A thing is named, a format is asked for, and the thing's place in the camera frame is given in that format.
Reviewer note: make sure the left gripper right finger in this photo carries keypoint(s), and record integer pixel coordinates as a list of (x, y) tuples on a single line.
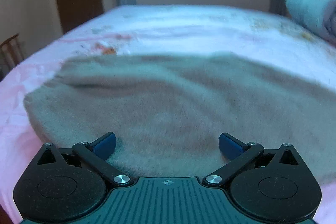
[(240, 156)]

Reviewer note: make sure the pink floral bed sheet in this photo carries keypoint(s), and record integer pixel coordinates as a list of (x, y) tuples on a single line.
[(264, 37)]

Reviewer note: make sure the grey pants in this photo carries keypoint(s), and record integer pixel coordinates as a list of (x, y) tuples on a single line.
[(168, 111)]

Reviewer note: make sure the rolled grey blue quilt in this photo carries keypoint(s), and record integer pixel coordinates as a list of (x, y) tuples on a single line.
[(318, 16)]

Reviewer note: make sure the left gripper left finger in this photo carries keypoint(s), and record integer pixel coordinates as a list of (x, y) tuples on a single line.
[(96, 154)]

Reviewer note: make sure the wooden chair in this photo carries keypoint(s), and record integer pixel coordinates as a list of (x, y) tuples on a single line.
[(11, 53)]

